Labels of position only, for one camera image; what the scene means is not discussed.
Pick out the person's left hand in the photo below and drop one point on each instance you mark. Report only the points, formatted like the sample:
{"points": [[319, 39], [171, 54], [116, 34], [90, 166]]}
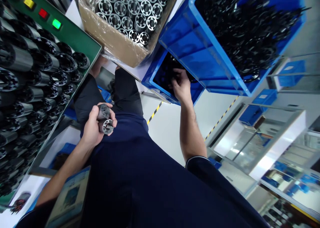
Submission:
{"points": [[91, 129]]}

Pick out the person's right hand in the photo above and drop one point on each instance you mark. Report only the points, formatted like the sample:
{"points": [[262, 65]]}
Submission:
{"points": [[182, 89]]}

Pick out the person's right fingers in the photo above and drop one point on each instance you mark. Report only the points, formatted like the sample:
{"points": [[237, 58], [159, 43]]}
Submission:
{"points": [[179, 75]]}

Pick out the small blue plastic bin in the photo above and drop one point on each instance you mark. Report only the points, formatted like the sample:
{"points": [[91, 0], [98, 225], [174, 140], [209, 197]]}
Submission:
{"points": [[172, 86]]}

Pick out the large blue plastic bin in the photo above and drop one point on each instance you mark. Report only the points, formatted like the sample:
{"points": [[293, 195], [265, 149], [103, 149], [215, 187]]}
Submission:
{"points": [[200, 45]]}

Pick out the person's legs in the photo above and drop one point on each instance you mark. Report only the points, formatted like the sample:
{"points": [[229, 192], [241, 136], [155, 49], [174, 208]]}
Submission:
{"points": [[117, 93]]}

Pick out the cardboard box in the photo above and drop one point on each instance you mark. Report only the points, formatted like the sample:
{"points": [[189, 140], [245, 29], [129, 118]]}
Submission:
{"points": [[112, 38]]}

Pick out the batch of bare metal cores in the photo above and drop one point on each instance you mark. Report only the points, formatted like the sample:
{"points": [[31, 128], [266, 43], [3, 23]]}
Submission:
{"points": [[135, 10]]}

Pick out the heap of black plastic rings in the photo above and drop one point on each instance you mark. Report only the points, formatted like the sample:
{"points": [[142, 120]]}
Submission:
{"points": [[250, 30]]}

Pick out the person's body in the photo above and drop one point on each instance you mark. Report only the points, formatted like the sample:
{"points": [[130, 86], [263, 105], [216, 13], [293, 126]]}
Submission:
{"points": [[140, 178]]}

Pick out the metal shelf rack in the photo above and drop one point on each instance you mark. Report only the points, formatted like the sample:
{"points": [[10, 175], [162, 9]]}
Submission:
{"points": [[272, 143]]}

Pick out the green control panel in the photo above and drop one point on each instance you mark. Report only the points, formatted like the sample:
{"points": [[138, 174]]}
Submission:
{"points": [[67, 35]]}

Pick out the square green button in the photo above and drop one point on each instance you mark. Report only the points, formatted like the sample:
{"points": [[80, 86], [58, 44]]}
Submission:
{"points": [[56, 24]]}

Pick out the blue crate with black parts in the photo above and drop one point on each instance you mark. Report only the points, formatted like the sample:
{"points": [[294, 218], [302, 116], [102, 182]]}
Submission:
{"points": [[61, 156]]}

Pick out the square red button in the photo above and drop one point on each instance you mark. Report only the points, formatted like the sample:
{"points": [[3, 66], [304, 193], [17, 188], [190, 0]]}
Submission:
{"points": [[43, 13]]}

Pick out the pile of black stator cores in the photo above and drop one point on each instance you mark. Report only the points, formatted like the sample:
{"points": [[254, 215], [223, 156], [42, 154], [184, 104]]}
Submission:
{"points": [[27, 88]]}

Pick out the blue printed carton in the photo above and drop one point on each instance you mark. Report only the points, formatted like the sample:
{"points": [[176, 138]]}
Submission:
{"points": [[70, 195]]}

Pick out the square yellow button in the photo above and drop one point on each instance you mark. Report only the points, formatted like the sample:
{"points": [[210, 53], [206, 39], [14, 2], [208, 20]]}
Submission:
{"points": [[29, 2]]}

